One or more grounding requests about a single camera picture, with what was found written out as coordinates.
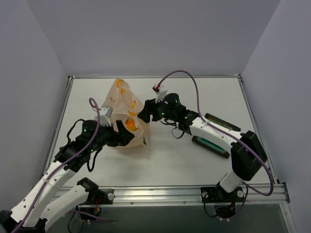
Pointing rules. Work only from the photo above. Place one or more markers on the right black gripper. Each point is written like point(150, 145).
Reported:
point(150, 110)

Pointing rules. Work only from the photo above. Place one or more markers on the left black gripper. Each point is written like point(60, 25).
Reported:
point(116, 137)

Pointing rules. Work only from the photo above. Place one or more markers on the translucent banana print plastic bag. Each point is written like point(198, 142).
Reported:
point(126, 105)

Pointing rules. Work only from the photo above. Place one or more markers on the orange fake fruit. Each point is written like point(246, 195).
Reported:
point(130, 123)

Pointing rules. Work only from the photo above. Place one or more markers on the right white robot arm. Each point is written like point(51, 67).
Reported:
point(246, 152)

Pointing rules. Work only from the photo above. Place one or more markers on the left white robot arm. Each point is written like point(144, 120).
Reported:
point(38, 211)

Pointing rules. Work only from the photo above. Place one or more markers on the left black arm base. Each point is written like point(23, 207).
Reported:
point(96, 197)

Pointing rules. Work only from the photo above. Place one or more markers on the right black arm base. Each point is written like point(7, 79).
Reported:
point(226, 205)

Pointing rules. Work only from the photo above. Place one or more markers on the black teal square tray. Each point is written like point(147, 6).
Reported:
point(215, 141)

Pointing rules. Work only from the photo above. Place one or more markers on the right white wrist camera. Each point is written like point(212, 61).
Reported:
point(161, 92)

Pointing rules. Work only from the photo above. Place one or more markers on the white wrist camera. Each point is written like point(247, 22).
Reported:
point(105, 115)
point(161, 92)

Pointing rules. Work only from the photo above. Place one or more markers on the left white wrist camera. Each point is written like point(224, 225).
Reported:
point(105, 115)

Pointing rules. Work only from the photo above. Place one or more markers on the aluminium front rail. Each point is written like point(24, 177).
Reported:
point(194, 195)

